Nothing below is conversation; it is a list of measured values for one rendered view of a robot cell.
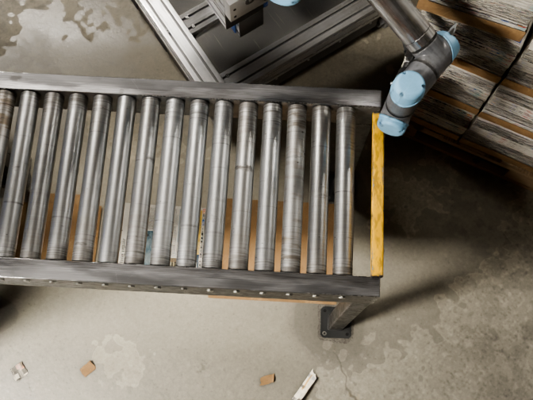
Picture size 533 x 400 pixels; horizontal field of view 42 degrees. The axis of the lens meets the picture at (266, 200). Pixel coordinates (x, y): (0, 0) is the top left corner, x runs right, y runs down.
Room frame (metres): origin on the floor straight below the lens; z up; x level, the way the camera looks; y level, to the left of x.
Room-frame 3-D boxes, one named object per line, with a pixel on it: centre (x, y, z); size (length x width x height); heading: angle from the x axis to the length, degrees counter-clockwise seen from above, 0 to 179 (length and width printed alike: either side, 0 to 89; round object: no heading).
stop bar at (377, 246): (0.50, -0.28, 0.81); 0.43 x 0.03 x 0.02; 177
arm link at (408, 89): (0.71, -0.34, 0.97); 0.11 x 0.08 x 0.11; 141
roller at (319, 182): (0.52, -0.14, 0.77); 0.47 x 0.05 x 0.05; 177
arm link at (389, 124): (0.70, -0.33, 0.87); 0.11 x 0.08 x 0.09; 157
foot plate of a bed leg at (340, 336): (0.27, -0.25, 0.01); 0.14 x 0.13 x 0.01; 177
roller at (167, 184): (0.54, 0.25, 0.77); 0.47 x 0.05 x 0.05; 177
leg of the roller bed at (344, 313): (0.27, -0.25, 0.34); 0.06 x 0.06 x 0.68; 87
